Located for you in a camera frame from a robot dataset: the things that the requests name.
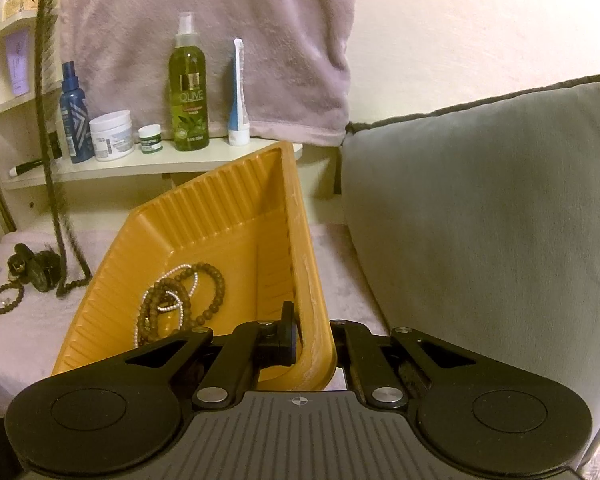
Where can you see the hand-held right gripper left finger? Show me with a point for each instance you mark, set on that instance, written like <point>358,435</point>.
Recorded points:
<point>280,340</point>

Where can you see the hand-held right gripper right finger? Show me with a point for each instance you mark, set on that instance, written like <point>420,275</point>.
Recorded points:
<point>349,347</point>

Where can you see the orange ribbed plastic tray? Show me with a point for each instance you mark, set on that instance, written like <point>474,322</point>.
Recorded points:
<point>220,220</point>

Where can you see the black chunky wristwatch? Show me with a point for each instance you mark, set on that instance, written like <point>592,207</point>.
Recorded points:
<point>44,270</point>

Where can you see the grey cushion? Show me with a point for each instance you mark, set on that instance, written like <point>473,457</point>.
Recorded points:
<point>480,210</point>

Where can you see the cream shelf unit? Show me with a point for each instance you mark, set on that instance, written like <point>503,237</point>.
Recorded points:
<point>130,165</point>

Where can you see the blue white tube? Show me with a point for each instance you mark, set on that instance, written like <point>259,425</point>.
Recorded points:
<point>237,110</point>

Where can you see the small green white jar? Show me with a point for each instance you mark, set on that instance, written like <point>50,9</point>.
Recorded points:
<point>150,141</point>

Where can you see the pale fluffy towel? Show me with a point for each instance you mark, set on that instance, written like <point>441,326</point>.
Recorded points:
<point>30,345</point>

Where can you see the green oil spray bottle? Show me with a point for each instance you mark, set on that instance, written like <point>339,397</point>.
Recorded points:
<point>189,100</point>

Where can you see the white cream jar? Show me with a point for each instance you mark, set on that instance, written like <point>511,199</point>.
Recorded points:
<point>111,137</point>

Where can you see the mauve fluffy blanket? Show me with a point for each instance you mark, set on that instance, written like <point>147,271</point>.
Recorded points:
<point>280,60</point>

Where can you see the blue spray bottle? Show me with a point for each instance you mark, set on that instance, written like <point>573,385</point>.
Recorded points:
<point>75,120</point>

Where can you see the black tube with white cap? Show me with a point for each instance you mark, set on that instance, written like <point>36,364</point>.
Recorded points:
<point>27,167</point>

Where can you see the purple tube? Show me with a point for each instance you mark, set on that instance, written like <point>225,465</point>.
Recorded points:
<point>17,62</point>

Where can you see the tan cardboard box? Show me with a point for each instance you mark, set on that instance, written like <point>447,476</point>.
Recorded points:
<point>27,2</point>

